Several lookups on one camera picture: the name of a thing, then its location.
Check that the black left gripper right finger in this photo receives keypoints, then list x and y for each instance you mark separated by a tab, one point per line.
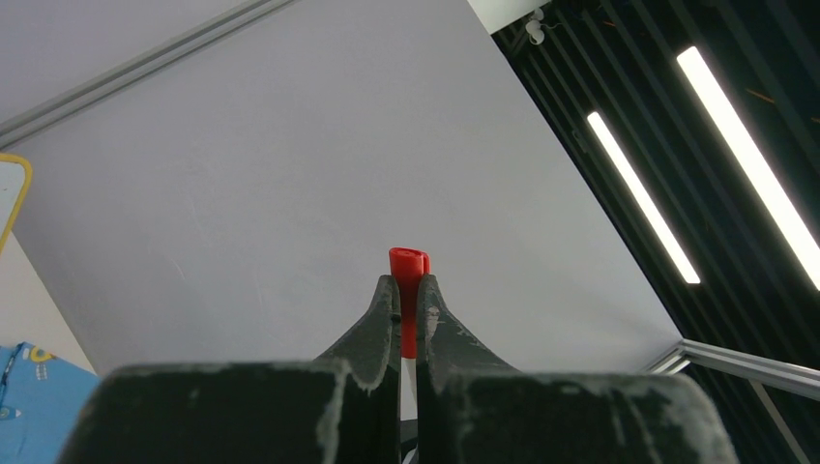
476	408

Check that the yellow framed whiteboard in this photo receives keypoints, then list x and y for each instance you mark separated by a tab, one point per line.
16	178

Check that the aluminium top frame rail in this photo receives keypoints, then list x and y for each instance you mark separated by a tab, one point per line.
785	376

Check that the long ceiling light right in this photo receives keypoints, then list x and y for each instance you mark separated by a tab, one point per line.
751	160

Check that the blue cartoon astronaut cloth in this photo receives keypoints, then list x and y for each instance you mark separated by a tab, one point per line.
41	396

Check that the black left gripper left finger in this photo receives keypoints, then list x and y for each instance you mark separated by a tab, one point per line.
342	407

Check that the long ceiling light left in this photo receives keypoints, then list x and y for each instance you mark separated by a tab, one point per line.
642	198

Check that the red whiteboard marker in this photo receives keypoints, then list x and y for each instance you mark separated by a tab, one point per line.
408	390

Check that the long ceiling light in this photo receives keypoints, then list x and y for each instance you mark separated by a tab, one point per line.
751	160
642	198

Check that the red marker cap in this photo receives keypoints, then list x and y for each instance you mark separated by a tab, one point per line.
408	267

